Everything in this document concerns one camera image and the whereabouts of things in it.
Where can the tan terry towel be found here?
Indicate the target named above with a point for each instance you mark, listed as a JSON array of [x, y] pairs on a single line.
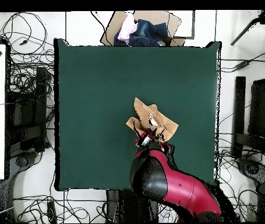
[[146, 114]]

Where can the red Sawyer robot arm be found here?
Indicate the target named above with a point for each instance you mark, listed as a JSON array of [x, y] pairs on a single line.
[[181, 186]]

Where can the dark green table cloth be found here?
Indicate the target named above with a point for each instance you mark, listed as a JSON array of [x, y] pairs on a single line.
[[99, 93]]

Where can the blue jeans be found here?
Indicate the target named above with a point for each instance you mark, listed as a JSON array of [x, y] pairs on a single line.
[[148, 32]]

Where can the grey round stand foot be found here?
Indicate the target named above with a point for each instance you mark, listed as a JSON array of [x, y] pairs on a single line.
[[252, 168], [21, 161]]

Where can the white garment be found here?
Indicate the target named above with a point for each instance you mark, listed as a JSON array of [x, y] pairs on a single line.
[[127, 28]]

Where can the black power strip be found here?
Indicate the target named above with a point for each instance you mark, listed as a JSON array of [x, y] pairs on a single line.
[[51, 211]]

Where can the cardboard box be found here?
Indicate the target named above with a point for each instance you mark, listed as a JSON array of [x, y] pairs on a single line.
[[160, 17]]

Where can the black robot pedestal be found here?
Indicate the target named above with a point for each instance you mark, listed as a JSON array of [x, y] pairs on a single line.
[[123, 205]]

